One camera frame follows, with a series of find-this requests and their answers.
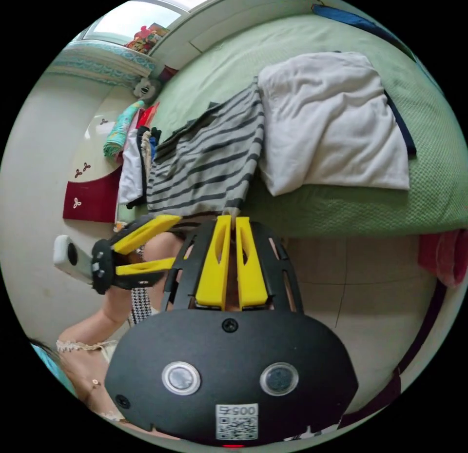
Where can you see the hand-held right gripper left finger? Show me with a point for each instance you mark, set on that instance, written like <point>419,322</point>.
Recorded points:
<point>214,263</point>

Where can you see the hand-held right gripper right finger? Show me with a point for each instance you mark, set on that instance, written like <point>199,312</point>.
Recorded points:
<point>250,266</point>

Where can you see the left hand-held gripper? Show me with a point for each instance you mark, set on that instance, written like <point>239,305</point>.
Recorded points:
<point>103,266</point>

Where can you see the striped short-sleeve shirt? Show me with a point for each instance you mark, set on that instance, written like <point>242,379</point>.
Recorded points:
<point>204,160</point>

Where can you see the person's left forearm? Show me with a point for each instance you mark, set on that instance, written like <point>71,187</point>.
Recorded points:
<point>108,314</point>

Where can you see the white and red headboard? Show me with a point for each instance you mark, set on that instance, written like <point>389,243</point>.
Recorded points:
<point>91,200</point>

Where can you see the pile of clothes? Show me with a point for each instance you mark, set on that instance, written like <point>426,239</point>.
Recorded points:
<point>131,167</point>

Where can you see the bed with green quilt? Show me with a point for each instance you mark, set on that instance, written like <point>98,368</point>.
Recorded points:
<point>347,211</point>

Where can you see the grey plush toy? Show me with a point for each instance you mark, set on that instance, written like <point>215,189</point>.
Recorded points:
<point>145,88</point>

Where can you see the white garment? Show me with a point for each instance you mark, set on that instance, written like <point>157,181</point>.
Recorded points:
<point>329,124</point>

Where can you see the teal patterned cloth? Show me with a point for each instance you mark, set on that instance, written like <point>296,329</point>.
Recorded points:
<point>102,62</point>

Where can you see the pink towel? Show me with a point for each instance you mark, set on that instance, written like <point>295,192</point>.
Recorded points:
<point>444,255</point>

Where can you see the dark blue garment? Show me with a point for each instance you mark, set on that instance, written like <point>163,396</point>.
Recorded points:
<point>406,135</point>

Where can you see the colourful toys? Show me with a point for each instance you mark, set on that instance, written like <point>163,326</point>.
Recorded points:
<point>146,38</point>

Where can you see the window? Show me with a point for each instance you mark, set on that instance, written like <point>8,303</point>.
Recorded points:
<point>120,21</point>

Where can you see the blue cloth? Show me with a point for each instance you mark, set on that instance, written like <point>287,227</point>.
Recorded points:
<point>351,19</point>

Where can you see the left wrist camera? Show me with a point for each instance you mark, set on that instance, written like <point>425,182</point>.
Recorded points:
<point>63,256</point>

